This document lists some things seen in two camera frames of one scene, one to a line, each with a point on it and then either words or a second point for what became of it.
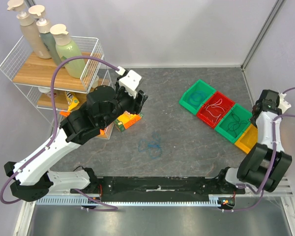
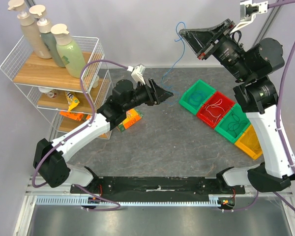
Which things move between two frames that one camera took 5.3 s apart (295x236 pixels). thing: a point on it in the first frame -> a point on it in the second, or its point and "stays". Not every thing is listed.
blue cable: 155,149 -> 182,55
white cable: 215,105 stays
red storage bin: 214,110 stays
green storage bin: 196,96 stays
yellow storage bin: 249,139 stays
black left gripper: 136,105 -> 157,95
